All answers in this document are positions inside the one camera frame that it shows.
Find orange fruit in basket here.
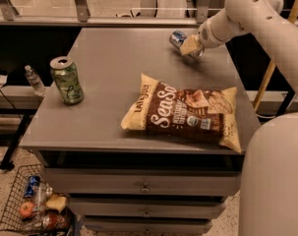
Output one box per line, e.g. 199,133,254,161
20,202,34,218

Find black wire basket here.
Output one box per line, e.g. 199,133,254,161
0,164,74,236

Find green soda can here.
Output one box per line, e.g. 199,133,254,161
50,56,85,105

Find yellow sponge in basket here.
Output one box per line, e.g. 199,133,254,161
46,195,67,213

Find blue can in basket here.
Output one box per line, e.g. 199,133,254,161
24,175,40,198

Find black cable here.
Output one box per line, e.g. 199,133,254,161
0,75,24,120

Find clear bottle in basket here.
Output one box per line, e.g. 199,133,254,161
33,183,53,213

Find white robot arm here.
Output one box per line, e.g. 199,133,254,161
181,0,298,236

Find clear plastic water bottle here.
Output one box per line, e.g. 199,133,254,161
25,65,46,96

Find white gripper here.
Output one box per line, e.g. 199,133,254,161
180,19,224,55

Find silver blue redbull can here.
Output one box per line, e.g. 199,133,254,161
168,29,206,61

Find grey side bench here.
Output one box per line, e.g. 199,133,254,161
0,86,43,170

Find brown yellow chip bag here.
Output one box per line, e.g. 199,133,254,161
121,75,241,152

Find red can in basket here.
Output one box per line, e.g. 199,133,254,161
42,212,70,230

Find grey drawer cabinet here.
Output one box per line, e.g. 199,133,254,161
22,29,259,236

